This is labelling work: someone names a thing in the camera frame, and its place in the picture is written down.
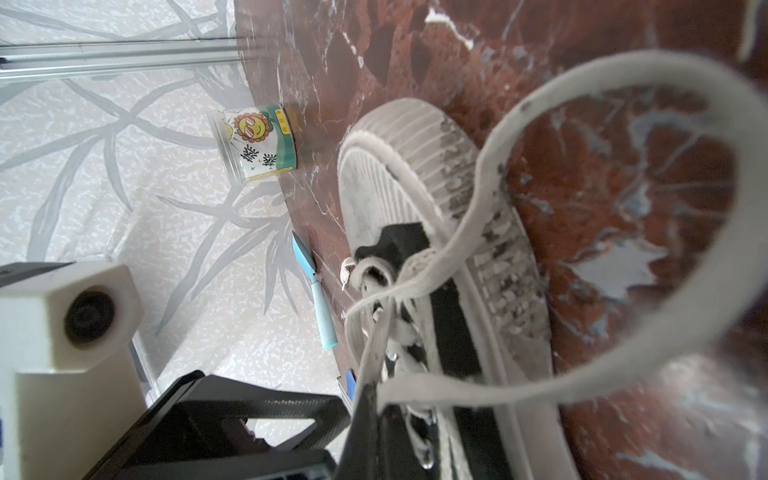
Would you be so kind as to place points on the light blue toy shovel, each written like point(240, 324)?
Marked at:
point(324, 318)

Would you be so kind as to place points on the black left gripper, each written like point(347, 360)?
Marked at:
point(198, 430)

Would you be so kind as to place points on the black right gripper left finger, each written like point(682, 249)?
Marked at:
point(360, 455)

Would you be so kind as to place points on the black white canvas sneaker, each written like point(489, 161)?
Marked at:
point(406, 176)

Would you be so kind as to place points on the aluminium horizontal frame bar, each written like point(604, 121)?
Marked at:
point(24, 63)

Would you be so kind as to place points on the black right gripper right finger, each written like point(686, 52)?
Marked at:
point(396, 457)

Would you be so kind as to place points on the blue toy spatula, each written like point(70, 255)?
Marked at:
point(350, 384)

